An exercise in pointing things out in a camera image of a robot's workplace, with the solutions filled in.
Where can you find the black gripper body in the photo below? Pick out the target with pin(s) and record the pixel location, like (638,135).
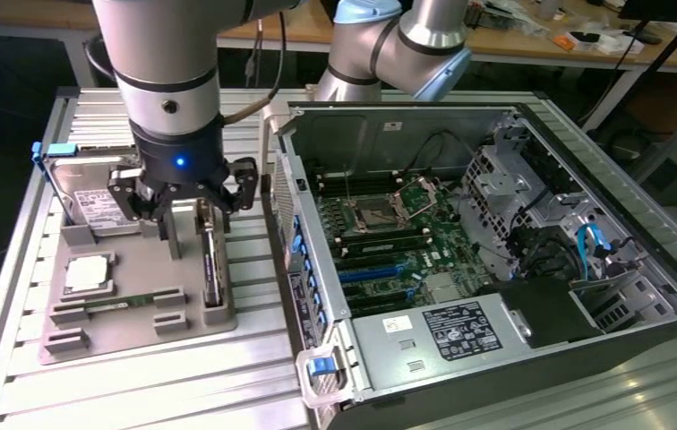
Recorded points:
(179,148)

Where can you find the graphics card with metal bracket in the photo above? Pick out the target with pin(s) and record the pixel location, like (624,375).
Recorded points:
(211,269)

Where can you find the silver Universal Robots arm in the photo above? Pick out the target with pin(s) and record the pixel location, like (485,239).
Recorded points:
(159,45)

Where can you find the hard disk in blue carrier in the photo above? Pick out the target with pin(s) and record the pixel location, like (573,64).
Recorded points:
(90,201)

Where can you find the blue card retention clip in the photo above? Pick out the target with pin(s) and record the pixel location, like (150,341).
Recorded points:
(306,264)
(297,224)
(299,243)
(321,315)
(315,299)
(310,281)

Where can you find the thin metal locking lever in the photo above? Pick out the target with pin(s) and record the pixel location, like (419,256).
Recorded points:
(346,188)

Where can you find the silver CPU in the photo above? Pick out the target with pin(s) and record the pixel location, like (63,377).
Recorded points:
(86,274)

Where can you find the CPU socket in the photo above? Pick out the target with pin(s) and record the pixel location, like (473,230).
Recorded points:
(377,217)

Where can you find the green RAM stick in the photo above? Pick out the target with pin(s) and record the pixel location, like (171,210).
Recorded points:
(118,302)

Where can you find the long black expansion slot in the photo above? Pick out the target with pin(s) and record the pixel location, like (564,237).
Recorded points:
(369,263)

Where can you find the dark RAM stick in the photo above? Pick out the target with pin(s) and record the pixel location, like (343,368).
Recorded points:
(386,245)

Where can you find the metal socket cover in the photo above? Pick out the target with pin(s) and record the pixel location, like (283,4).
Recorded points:
(415,195)

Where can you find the blue expansion slot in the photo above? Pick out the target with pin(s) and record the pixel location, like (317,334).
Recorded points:
(374,273)

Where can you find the grey parts rack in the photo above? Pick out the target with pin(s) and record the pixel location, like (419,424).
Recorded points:
(135,331)

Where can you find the green motherboard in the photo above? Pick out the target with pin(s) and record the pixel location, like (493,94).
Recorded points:
(434,260)

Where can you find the silver chipset heatsink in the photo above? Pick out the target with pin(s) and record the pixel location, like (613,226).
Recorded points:
(443,289)

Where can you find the metal disk bay cage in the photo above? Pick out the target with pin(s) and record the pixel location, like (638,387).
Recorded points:
(494,188)

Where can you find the blue case release latch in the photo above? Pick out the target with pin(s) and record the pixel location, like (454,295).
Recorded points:
(321,367)

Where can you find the grey power supply unit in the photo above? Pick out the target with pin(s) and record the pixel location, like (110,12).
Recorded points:
(386,358)

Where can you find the black plastic shroud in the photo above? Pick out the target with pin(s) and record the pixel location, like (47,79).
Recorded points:
(547,313)

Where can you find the clear plastic bags pile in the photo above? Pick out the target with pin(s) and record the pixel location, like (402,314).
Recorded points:
(518,15)

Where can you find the orange black small device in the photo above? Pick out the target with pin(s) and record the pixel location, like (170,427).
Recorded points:
(577,40)

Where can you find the perforated metal disk bay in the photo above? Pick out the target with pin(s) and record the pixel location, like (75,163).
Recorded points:
(632,304)

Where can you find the open black PC case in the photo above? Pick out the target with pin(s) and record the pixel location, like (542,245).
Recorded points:
(613,380)

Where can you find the black computer monitor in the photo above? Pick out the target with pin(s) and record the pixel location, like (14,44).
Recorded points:
(661,9)

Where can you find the black intrusion switch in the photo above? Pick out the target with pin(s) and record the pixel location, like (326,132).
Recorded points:
(301,184)

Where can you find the wooden desk white frame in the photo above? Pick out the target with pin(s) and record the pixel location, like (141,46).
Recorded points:
(523,45)
(15,11)

